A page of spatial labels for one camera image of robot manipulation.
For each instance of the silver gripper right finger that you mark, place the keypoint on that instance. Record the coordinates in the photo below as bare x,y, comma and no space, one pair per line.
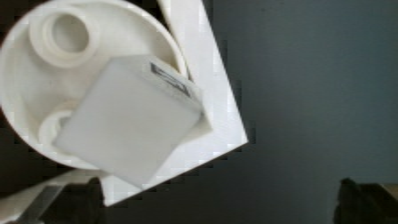
366,203

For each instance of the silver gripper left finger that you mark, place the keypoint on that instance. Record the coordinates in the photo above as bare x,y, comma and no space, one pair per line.
76,207

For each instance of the white stool leg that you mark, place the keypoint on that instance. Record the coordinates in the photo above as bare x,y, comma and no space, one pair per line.
133,118

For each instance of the white round stool seat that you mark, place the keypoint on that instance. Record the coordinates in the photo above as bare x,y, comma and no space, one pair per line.
69,35

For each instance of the white front fence bar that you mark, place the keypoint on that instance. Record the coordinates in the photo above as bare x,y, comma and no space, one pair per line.
25,205

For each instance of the white fence bar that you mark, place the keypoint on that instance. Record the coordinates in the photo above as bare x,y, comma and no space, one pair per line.
186,19
25,205

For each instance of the white right fence bar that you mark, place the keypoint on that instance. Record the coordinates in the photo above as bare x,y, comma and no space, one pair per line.
186,19

